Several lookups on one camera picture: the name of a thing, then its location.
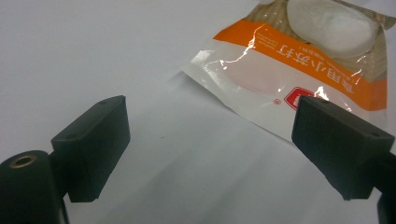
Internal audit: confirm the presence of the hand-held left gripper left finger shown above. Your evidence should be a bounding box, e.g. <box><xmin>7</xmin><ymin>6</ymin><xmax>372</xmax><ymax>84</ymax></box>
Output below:
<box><xmin>50</xmin><ymin>94</ymin><xmax>132</xmax><ymax>203</ymax></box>

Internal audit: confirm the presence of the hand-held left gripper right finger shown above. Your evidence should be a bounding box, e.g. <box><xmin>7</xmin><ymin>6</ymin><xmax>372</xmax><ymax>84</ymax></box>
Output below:
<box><xmin>290</xmin><ymin>94</ymin><xmax>396</xmax><ymax>202</ymax></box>

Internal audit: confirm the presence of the orange and white powder packet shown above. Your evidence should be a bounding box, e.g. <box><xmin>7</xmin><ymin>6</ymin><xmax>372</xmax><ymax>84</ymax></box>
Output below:
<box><xmin>180</xmin><ymin>0</ymin><xmax>396</xmax><ymax>144</ymax></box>

